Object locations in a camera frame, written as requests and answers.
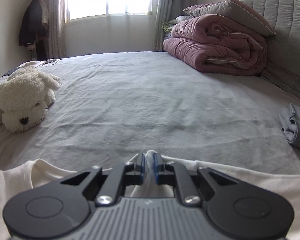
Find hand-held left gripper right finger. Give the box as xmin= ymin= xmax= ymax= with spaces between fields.
xmin=154 ymin=154 xmax=241 ymax=207

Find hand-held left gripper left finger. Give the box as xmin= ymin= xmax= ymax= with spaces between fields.
xmin=60 ymin=153 xmax=144 ymax=205

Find white printed sweatshirt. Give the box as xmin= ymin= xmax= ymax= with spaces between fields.
xmin=0 ymin=150 xmax=300 ymax=240

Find pink folded quilt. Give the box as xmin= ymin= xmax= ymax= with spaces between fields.
xmin=163 ymin=14 xmax=268 ymax=77

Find white plush dog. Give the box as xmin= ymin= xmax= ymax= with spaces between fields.
xmin=0 ymin=62 xmax=62 ymax=133

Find green patterned cloth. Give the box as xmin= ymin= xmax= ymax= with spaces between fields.
xmin=162 ymin=16 xmax=193 ymax=34

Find grey folded sweater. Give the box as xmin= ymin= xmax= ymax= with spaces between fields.
xmin=279 ymin=103 xmax=300 ymax=154

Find black tablet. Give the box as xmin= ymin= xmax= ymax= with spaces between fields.
xmin=2 ymin=67 xmax=18 ymax=77

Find grey patterned curtain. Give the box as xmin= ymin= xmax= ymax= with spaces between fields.
xmin=154 ymin=0 xmax=198 ymax=52
xmin=39 ymin=0 xmax=68 ymax=59

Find pink and grey pillow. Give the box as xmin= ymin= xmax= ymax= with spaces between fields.
xmin=183 ymin=0 xmax=276 ymax=37

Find grey padded headboard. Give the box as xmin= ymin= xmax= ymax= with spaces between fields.
xmin=241 ymin=0 xmax=300 ymax=104

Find dark hanging jacket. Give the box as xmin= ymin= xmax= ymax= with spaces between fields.
xmin=18 ymin=0 xmax=49 ymax=60

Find light hanging garment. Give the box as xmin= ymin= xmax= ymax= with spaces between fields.
xmin=37 ymin=0 xmax=50 ymax=28

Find phone with cable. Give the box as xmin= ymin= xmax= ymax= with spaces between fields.
xmin=36 ymin=58 xmax=63 ymax=67

